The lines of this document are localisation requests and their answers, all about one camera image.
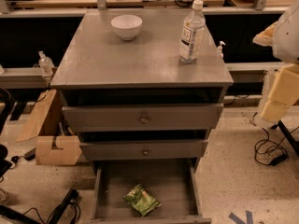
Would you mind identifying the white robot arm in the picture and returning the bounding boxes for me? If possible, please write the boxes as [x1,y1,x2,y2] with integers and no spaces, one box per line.
[253,0,299,128]

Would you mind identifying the small pump dispenser bottle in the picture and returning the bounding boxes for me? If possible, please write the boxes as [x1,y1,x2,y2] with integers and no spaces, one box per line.
[217,41,226,58]

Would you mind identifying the grey middle drawer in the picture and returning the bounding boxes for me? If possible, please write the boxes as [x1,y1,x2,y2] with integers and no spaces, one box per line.
[80,140,207,161]

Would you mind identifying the clear plastic water bottle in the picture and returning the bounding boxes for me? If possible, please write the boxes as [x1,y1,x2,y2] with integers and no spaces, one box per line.
[179,0,206,63]

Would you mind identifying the grey top drawer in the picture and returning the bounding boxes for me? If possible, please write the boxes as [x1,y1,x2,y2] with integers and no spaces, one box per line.
[62,104,223,133]

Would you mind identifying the clear sanitizer bottle left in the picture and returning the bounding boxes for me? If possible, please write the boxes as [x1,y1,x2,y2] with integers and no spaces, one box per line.
[38,50,54,75]

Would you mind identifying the white ceramic bowl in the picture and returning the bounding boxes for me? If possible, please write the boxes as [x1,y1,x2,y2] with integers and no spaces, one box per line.
[111,15,143,40]

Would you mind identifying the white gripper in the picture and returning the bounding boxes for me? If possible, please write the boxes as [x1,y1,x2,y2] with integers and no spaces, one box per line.
[252,22,299,128]

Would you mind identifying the green jalapeno chip bag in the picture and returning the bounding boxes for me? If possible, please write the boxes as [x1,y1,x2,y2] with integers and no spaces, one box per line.
[123,184,162,217]

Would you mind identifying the grey open bottom drawer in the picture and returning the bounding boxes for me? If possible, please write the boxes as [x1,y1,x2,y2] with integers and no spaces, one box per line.
[91,159,211,224]

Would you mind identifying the cardboard box pieces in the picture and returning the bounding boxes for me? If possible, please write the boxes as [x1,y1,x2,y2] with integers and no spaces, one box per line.
[16,90,84,166]

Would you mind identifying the black metal leg right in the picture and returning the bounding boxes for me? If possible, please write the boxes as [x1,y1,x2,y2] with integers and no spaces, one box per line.
[272,120,299,156]

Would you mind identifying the grey drawer cabinet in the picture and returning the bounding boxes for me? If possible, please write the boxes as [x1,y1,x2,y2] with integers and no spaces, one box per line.
[50,7,235,224]

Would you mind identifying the black chair edge left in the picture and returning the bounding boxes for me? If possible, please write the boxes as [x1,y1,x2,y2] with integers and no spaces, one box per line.
[0,88,15,177]

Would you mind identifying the black cable with adapter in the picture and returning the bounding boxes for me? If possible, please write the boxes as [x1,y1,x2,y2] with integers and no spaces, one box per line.
[252,112,299,167]

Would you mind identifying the black power strip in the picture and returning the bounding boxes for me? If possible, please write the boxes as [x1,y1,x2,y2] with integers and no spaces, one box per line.
[47,189,78,224]

